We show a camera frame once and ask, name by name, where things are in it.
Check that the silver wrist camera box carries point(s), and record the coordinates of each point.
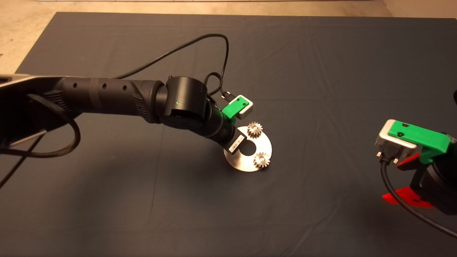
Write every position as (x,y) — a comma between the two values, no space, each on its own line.
(246,109)
(381,135)

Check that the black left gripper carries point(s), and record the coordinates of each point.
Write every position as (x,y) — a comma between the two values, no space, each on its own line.
(221,130)

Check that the green right camera mount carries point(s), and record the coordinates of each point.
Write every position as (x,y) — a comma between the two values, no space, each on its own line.
(417,137)

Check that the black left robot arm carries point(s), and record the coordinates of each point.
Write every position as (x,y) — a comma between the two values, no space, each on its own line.
(107,96)

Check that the small steel planetary gear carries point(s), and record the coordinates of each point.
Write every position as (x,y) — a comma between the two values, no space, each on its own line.
(257,163)
(251,132)

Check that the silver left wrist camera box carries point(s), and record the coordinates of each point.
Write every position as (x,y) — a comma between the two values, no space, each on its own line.
(246,109)

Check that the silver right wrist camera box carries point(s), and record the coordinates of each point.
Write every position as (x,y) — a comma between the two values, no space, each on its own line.
(381,135)

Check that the dark grey table cloth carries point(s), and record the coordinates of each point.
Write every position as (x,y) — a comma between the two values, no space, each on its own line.
(321,53)

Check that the green left camera mount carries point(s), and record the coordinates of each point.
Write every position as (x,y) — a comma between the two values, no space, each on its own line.
(234,109)

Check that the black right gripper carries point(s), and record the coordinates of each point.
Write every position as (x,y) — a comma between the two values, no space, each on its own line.
(439,189)

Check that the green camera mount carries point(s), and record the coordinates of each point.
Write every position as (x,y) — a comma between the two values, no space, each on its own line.
(234,109)
(417,137)

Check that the round metal carrier plate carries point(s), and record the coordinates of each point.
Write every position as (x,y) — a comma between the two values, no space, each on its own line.
(246,162)

